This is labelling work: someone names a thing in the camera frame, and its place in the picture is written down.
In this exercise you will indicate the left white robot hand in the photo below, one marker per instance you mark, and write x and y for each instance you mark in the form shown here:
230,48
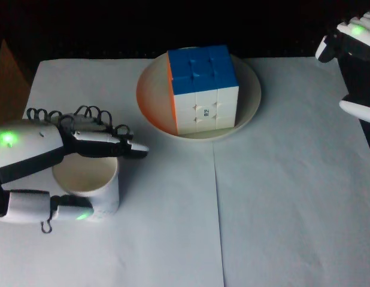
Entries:
26,140

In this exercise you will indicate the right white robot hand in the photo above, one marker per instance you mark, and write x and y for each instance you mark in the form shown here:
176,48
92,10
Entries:
358,68

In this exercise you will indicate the white paper cup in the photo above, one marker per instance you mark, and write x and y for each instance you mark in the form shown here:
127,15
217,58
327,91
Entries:
107,191

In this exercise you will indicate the Rubik's cube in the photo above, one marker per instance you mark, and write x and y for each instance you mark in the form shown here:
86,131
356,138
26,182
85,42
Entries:
203,92

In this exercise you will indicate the white paper plate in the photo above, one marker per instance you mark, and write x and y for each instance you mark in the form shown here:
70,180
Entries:
152,89

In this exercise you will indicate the white paper table cover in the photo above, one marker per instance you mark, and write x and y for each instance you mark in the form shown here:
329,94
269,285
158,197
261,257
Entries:
263,194

